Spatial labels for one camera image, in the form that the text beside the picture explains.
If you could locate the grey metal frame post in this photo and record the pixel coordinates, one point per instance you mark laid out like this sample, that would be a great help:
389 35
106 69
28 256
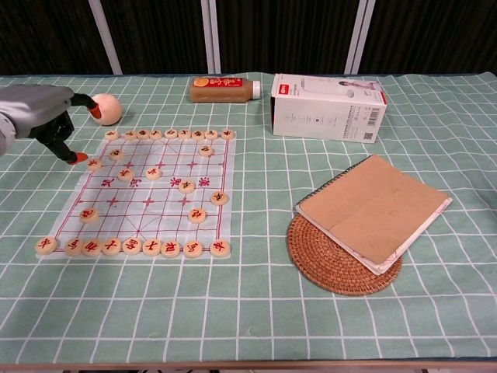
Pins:
358 35
209 35
105 35

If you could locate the Chinese chess board mat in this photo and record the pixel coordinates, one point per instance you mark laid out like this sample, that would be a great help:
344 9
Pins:
155 194

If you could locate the white and red carton box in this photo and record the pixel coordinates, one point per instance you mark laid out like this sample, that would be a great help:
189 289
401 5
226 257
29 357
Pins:
326 116

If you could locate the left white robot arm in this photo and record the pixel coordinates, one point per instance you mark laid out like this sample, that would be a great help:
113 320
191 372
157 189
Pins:
5 134

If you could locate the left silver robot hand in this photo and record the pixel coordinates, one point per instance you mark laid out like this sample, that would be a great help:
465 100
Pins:
39 110

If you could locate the round wooden Xiangqi piece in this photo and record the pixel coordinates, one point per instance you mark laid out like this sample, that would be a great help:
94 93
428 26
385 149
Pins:
170 249
184 134
89 215
94 164
143 134
112 247
46 246
227 134
220 248
193 249
170 134
152 248
116 154
206 150
198 134
153 173
125 174
74 247
211 134
112 134
132 247
156 134
197 215
219 198
186 187
92 249
130 135

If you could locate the brown cover spiral notebook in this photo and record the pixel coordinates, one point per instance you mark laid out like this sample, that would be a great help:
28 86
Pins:
372 206

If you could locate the green checked tablecloth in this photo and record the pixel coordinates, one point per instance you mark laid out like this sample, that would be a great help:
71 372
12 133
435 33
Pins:
248 303

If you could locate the dark pleated curtain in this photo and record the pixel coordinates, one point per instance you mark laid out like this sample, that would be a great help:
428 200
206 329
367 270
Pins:
287 35

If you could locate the round woven rattan coaster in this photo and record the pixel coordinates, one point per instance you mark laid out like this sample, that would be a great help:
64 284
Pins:
322 260

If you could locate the pale peach ball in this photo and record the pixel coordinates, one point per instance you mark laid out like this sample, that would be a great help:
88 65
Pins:
108 109

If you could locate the juice bottle with red label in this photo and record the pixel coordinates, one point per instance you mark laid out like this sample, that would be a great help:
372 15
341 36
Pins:
221 90

